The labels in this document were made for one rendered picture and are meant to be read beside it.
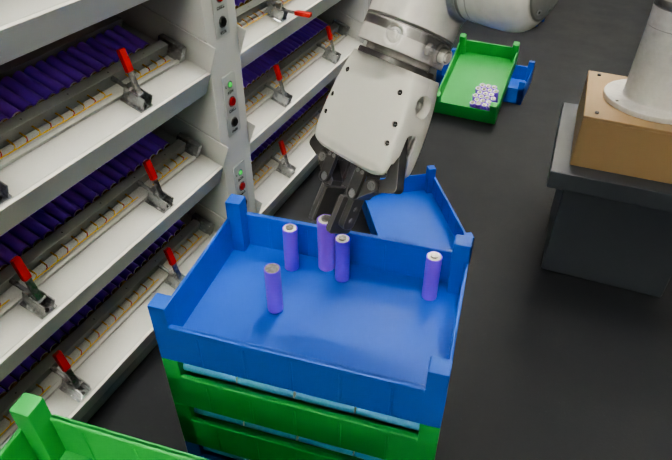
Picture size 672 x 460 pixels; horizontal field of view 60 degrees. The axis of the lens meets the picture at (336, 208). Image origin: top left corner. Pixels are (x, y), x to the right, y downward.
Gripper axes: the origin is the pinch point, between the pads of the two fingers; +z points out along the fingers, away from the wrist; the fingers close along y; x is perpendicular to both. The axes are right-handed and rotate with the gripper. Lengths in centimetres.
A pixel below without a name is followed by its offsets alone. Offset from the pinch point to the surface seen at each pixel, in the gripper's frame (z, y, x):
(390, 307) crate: 10.4, -3.9, -11.8
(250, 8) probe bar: -14, 63, -31
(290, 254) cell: 10.3, 8.6, -6.4
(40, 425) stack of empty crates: 23.5, 3.5, 22.0
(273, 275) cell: 10.2, 4.1, 0.4
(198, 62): -3, 52, -16
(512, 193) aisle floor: 4, 27, -104
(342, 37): -16, 80, -78
